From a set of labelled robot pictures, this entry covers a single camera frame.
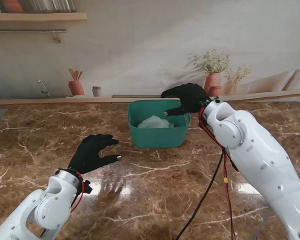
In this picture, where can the wooden spatula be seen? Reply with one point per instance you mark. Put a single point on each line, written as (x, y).
(76, 75)

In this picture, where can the terracotta utensil pot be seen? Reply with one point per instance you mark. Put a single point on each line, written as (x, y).
(76, 88)

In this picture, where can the chrome faucet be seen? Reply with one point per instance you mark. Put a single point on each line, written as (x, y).
(43, 88)

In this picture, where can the teal plastic basket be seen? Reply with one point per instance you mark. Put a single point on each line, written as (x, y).
(157, 137)

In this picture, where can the grey mug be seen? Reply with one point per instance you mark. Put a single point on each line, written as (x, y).
(97, 91)

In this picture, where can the wooden spoon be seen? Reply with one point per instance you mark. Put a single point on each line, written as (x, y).
(79, 75)
(71, 73)

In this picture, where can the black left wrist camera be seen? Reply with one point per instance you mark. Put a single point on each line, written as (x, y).
(87, 187)

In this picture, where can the row of glass jars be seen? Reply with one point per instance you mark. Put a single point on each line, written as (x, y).
(52, 5)

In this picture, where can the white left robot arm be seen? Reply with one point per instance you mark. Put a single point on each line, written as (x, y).
(40, 212)

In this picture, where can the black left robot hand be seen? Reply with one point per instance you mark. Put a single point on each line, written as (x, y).
(90, 155)

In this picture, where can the metal wall rail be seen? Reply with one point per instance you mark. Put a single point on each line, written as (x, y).
(27, 30)

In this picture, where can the small dried flower bouquet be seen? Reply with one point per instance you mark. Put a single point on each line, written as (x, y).
(238, 73)

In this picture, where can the wooden wall shelf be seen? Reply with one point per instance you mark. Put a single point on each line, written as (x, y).
(40, 16)

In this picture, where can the terracotta jar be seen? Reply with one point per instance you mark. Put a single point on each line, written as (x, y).
(13, 6)

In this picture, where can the metal hook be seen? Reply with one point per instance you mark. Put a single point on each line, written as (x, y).
(56, 37)

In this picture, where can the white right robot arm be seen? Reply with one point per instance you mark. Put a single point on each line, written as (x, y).
(260, 155)

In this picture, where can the pale wooden cutting board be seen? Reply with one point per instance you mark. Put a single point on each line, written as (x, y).
(293, 80)

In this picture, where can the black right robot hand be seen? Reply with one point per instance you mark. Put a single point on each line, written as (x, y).
(192, 97)

